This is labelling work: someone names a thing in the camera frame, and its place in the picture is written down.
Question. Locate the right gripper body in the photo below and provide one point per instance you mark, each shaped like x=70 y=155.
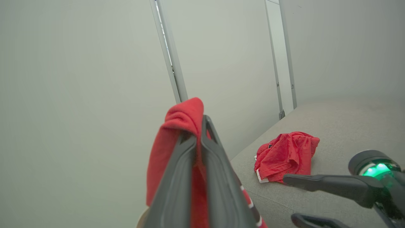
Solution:
x=394 y=193

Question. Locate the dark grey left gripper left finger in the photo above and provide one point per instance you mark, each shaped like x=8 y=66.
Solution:
x=177 y=190

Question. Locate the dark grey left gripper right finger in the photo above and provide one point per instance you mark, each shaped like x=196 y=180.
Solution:
x=224 y=196

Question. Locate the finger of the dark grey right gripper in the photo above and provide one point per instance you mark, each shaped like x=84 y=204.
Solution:
x=316 y=222
x=341 y=186

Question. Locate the plain red mesh garment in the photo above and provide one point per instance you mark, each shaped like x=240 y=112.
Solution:
x=284 y=155

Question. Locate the red garment with black print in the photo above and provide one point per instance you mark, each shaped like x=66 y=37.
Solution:
x=177 y=123

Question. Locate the grey fabric sofa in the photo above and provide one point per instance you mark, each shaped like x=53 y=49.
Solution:
x=341 y=133

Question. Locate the short grey partition foot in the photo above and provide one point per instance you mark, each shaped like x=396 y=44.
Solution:
x=282 y=114

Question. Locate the wide white partition panel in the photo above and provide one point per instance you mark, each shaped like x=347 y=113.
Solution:
x=227 y=63

